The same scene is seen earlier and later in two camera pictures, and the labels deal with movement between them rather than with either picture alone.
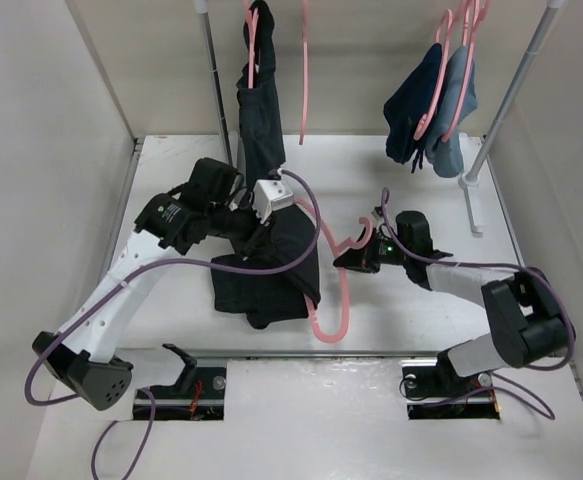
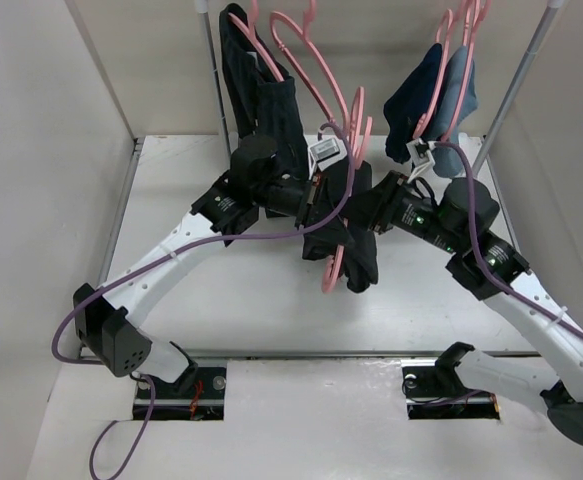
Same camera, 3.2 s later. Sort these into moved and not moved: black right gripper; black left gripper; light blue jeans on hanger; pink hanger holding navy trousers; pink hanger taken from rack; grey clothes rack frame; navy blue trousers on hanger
Moved: black left gripper; pink hanger taken from rack; black right gripper
Not moved: light blue jeans on hanger; grey clothes rack frame; pink hanger holding navy trousers; navy blue trousers on hanger
